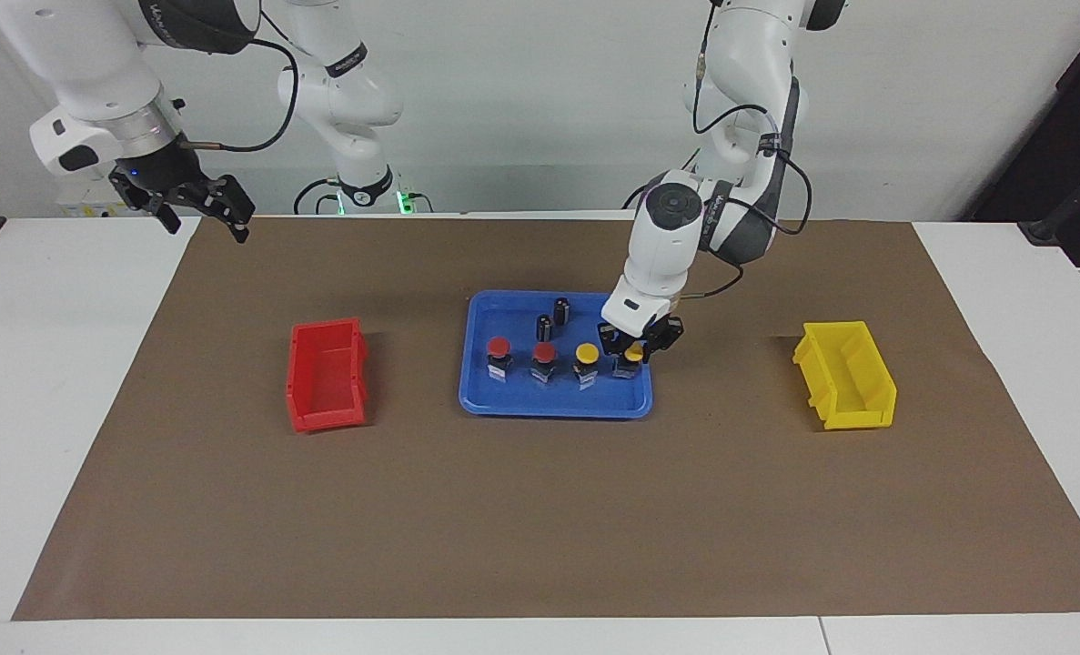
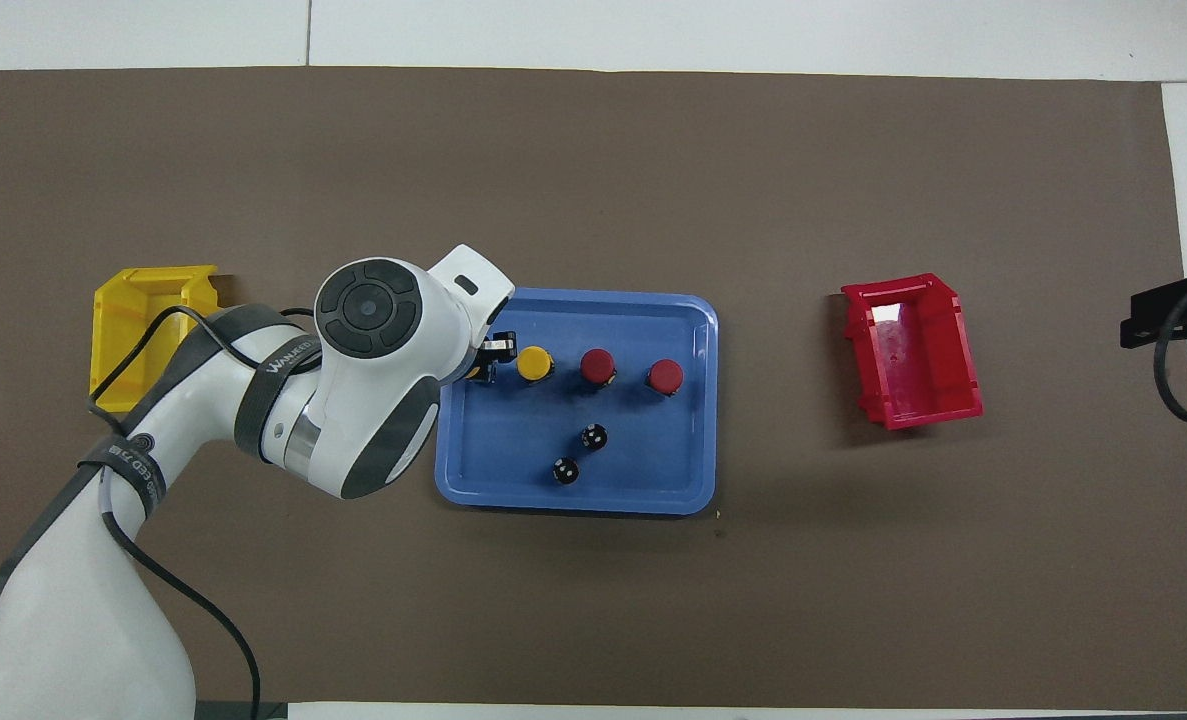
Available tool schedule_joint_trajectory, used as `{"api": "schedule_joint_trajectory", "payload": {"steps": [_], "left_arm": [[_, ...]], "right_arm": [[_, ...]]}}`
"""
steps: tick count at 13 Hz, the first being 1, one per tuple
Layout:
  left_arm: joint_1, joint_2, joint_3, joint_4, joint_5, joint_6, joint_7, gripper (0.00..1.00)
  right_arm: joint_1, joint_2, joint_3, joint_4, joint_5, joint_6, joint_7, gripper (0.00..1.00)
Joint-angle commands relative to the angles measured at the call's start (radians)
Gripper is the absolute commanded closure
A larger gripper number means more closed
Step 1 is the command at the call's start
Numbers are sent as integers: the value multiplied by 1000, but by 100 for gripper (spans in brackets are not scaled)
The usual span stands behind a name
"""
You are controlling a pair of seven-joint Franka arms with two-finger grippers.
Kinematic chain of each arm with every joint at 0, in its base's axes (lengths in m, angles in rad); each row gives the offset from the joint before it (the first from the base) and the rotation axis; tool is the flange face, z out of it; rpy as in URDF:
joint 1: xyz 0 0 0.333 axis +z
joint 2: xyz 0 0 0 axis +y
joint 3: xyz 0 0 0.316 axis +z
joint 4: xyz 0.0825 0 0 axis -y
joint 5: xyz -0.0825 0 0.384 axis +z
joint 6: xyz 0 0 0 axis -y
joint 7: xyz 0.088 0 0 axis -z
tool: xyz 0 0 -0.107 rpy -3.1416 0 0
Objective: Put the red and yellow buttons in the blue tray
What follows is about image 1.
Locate blue plastic tray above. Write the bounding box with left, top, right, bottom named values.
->
left=459, top=290, right=654, bottom=420

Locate red plastic bin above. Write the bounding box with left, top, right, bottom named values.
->
left=286, top=317, right=369, bottom=434

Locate brown paper table mat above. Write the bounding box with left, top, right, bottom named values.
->
left=12, top=217, right=1080, bottom=622

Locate yellow plastic bin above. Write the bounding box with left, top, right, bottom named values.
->
left=792, top=320, right=898, bottom=431

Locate black right base cable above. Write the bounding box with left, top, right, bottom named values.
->
left=292, top=176, right=342, bottom=217

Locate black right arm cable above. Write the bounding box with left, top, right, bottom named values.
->
left=180, top=11, right=300, bottom=154

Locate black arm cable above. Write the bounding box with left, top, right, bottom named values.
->
left=180, top=11, right=300, bottom=154
left=681, top=0, right=814, bottom=302

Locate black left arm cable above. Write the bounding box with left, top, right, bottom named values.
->
left=681, top=0, right=814, bottom=302

